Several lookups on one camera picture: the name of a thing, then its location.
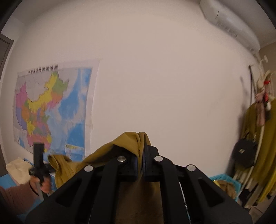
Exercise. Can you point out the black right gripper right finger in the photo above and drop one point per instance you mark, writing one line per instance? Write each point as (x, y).
(157, 168)

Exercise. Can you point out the person's left hand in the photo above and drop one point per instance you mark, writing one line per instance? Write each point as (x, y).
(45, 186)

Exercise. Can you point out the white air conditioner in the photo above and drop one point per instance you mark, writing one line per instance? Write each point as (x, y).
(225, 19)

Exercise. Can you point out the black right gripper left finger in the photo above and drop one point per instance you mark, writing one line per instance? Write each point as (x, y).
(102, 190)

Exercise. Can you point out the white coat rack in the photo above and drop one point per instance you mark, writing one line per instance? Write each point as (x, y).
(263, 100)

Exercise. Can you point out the cream pillow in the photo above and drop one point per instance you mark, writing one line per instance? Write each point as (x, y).
(18, 170)

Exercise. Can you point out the colourful wall map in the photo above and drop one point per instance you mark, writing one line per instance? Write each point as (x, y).
(53, 105)

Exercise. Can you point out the brown sleeved left forearm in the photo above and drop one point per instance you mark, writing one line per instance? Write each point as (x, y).
(19, 198)

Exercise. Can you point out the hanging mustard clothes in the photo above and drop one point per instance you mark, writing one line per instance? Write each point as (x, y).
(262, 178)

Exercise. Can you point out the black handbag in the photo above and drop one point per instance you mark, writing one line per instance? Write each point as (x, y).
(244, 151)

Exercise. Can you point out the blue plastic basket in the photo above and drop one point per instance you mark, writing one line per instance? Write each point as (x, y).
(228, 185)

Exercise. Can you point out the blue bed sheet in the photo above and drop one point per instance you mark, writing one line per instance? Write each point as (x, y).
(7, 216)

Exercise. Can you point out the mustard yellow shirt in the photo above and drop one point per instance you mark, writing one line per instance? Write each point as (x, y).
(140, 201)

